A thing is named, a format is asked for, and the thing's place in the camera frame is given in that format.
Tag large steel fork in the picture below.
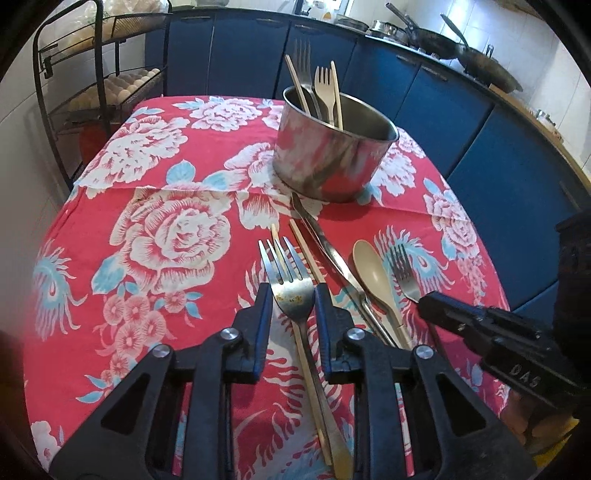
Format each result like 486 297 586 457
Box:
293 39 324 118

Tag clear plastic bag of bread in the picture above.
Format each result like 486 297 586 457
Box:
104 0 162 17
65 11 116 52

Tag person's right hand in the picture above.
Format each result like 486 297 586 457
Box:
501 401 580 457

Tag black wire rack cart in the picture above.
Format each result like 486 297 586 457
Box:
32 0 174 190

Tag small black wok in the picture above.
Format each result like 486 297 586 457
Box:
385 2 462 61

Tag blue kitchen cabinets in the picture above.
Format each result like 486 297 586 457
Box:
144 7 591 319

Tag tray of eggs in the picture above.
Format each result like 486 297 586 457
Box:
69 67 167 112

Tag red plastic bucket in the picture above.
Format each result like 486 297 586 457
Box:
78 126 114 166

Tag silver table knife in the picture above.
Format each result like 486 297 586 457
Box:
291 192 400 349

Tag white chopstick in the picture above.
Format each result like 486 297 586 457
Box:
284 54 312 116

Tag stainless steel pot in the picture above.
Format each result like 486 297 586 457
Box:
272 85 400 204

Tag medium steel fork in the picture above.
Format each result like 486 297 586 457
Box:
257 237 355 480

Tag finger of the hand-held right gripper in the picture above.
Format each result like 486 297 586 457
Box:
482 306 555 337
418 291 490 352

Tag beige fork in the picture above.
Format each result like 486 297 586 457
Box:
314 67 337 126

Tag shallow steel pan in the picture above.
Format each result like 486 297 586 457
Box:
335 14 370 31

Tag red floral tablecloth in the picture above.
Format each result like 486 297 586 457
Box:
23 95 511 480

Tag small steel fork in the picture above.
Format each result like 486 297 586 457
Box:
392 244 423 304

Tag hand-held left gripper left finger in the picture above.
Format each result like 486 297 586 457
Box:
48 282 274 480

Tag wooden chopstick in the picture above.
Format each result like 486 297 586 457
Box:
271 224 333 464
289 219 328 287

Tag steel pot with lid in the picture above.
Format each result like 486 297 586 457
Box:
369 18 407 40

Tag large black wok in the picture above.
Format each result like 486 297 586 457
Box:
440 13 524 94

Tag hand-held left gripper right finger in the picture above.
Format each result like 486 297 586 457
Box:
314 284 539 480

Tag beige spoon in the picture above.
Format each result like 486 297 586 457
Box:
352 239 413 350

